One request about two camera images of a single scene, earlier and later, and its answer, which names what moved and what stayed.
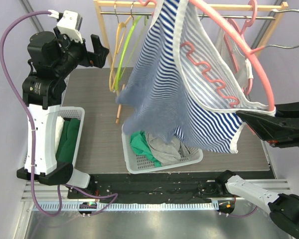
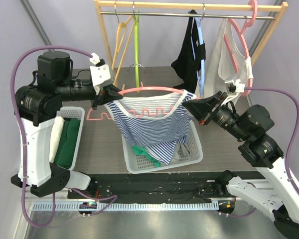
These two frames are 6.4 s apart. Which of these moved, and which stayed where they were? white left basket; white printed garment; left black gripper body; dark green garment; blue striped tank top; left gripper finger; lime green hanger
Moved: left black gripper body; lime green hanger; left gripper finger; blue striped tank top
Stayed: white left basket; dark green garment; white printed garment
